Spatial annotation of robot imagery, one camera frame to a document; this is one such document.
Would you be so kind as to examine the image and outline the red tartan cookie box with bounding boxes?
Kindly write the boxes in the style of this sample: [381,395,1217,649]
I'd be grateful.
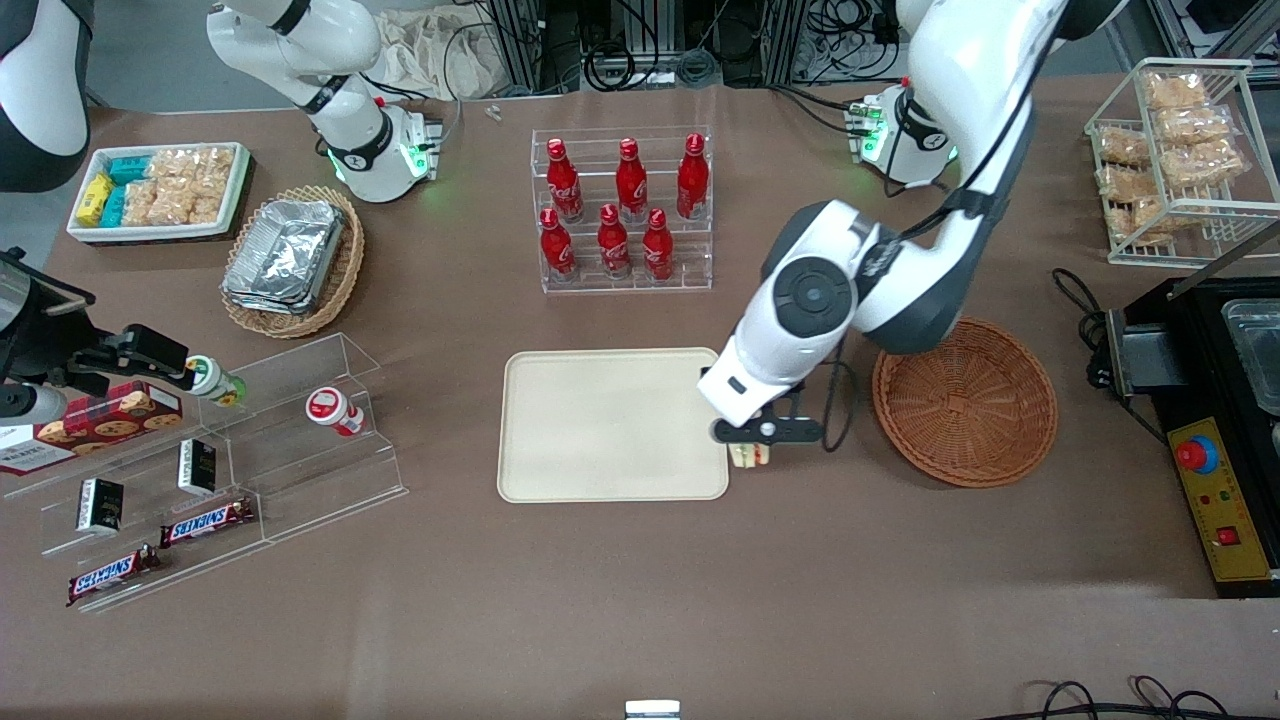
[0,382,184,477]

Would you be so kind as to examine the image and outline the black floor cables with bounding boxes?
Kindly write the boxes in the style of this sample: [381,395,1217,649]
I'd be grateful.
[985,676,1237,720]

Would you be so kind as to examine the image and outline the yellow snack packet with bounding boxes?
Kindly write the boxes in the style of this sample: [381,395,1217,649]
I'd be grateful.
[77,174,114,227]

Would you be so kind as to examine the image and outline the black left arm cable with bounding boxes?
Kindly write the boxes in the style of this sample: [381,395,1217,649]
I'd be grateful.
[822,50,1046,453]

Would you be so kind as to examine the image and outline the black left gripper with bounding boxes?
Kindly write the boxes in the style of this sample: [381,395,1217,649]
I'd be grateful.
[712,395,823,467]

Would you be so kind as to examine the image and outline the Snickers chocolate bar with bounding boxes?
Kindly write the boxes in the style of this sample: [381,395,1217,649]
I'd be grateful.
[67,545,162,608]
[160,498,257,549]

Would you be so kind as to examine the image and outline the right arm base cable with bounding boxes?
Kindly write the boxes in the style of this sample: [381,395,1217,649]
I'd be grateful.
[360,68,465,153]

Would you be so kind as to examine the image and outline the white wire rack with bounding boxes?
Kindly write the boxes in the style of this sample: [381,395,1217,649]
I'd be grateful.
[1085,58,1280,268]

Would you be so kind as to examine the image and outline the green label small bottle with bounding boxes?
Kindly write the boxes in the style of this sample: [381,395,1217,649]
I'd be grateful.
[185,355,247,408]

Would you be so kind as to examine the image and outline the grey appliance lid bar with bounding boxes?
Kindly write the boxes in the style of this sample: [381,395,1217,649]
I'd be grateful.
[1168,235,1280,301]

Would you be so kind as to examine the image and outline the beige cloth bag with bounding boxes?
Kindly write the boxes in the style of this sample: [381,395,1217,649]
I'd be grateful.
[378,10,513,101]

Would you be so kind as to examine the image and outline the light wicker basket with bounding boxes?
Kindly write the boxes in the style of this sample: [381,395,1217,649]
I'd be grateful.
[220,185,366,339]

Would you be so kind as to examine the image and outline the yellow control panel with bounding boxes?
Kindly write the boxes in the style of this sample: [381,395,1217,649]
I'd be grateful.
[1168,417,1277,583]

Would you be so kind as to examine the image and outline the black appliance power cable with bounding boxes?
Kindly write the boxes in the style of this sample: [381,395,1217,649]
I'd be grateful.
[1050,267,1113,389]

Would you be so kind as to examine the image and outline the white rectangular snack bin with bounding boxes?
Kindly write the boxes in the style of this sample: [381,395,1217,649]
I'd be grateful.
[67,142,251,244]

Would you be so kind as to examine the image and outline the left arm base cable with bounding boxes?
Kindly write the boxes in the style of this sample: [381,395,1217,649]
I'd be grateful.
[768,84,873,137]

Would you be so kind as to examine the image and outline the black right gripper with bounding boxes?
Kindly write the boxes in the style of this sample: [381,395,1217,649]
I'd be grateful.
[0,250,197,393]

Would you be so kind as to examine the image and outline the clear acrylic bottle rack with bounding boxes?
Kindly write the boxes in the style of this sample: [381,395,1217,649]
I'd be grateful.
[530,127,714,294]

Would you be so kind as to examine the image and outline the black countertop appliance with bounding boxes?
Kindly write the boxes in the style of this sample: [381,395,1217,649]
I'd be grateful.
[1105,275,1280,601]

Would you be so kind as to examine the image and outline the clear glass container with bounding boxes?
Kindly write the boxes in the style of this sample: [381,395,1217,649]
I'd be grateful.
[1222,298,1280,417]

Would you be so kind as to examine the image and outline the red cola bottle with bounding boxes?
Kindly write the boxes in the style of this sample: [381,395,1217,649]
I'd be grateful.
[598,204,633,279]
[677,133,710,221]
[615,138,649,223]
[540,208,577,281]
[546,138,584,223]
[642,208,675,281]

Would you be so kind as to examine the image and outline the aluminium frame with cables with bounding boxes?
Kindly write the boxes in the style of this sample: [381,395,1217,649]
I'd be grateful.
[485,0,901,93]

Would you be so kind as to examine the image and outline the red cap small bottle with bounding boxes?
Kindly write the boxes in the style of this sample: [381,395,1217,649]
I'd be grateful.
[305,387,367,438]

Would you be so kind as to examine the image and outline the small black box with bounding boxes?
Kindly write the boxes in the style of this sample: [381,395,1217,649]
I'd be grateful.
[77,478,125,533]
[178,438,218,497]

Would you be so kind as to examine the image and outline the aluminium foil tray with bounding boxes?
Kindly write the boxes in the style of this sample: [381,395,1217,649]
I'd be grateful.
[222,285,326,317]
[224,198,346,306]

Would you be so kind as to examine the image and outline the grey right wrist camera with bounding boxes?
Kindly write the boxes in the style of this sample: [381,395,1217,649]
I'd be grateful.
[0,385,67,426]

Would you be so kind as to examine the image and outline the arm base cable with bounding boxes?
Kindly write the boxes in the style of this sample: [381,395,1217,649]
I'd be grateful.
[768,84,873,137]
[360,68,465,153]

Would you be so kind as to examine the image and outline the brown wicker basket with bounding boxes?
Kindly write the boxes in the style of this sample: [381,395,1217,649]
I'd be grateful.
[872,316,1059,489]

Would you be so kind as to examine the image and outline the beige plastic tray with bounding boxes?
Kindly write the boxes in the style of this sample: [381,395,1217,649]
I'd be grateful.
[497,347,731,503]

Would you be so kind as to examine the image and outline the clear acrylic stepped shelf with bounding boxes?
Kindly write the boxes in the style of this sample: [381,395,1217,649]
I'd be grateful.
[0,333,409,613]

